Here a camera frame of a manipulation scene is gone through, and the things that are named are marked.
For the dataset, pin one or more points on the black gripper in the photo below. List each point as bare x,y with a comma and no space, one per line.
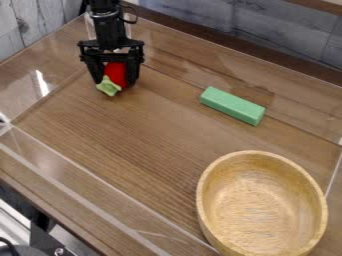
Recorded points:
127,51

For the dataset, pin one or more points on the red plush strawberry green leaves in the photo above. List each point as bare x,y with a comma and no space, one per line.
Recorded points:
114,79

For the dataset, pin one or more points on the wooden bowl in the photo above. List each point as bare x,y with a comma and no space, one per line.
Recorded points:
260,206

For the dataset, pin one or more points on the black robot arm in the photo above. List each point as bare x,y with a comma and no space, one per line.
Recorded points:
106,13

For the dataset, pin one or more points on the green rectangular block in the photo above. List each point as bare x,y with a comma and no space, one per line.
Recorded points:
232,105

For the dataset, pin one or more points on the black metal stand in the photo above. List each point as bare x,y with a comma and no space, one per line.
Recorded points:
24,228

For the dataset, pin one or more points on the clear acrylic corner bracket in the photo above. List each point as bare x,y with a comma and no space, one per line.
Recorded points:
91,31

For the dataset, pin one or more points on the clear acrylic front wall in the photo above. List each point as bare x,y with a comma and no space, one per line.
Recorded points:
119,175

